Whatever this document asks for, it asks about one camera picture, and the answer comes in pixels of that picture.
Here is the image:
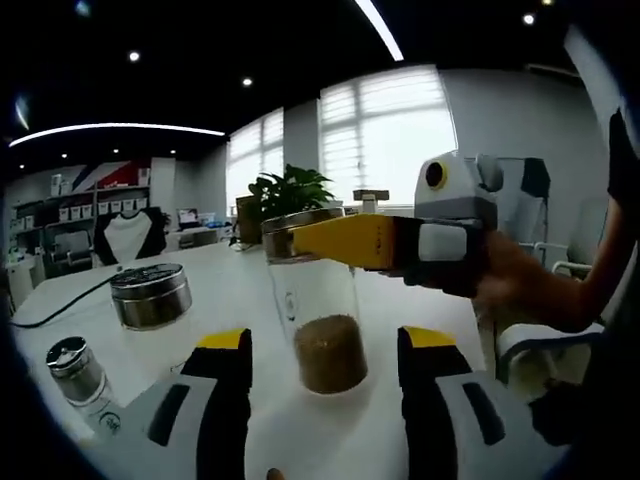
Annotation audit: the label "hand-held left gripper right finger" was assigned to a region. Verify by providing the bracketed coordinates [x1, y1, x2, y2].
[397, 324, 572, 480]

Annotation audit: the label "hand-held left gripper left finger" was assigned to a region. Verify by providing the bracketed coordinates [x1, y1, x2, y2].
[81, 327, 254, 480]

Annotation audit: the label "tall seasoning bottle brown contents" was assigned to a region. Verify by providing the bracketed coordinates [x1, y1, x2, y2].
[260, 206, 371, 397]

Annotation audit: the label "tall seasoning bottle white contents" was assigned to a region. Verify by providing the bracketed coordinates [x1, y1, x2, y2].
[109, 262, 196, 374]

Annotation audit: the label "short glass seasoning bottle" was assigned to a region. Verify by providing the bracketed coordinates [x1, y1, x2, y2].
[44, 336, 124, 442]

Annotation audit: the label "person's right hand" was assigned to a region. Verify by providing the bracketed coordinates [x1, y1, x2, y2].
[471, 233, 559, 329]

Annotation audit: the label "large green potted plant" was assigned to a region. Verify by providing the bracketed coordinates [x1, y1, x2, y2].
[228, 163, 347, 250]

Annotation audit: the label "wide window with white blinds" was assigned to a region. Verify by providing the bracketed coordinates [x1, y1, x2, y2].
[318, 63, 459, 211]

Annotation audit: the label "brown cardboard box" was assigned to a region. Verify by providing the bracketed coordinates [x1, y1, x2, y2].
[235, 195, 265, 246]

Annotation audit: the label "narrow window with white blinds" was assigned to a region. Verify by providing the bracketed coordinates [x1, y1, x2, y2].
[225, 108, 285, 217]

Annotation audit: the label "straight ceiling light strip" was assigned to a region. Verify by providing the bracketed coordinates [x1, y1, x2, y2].
[355, 0, 406, 63]

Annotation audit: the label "white low cabinet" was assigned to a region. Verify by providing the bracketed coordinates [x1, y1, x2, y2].
[3, 255, 40, 309]

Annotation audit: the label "row of white storage bins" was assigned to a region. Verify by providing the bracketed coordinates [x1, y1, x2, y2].
[57, 198, 150, 221]

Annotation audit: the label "curved ceiling light strip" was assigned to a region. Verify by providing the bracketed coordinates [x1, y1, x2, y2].
[8, 122, 227, 149]

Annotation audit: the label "black power cable with plug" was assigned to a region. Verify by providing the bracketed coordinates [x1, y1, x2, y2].
[8, 267, 131, 330]

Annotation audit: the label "red blue striped wall banner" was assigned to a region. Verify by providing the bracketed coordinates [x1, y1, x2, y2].
[69, 158, 151, 191]

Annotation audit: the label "wall shelf unit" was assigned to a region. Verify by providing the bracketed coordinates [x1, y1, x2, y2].
[9, 184, 152, 236]

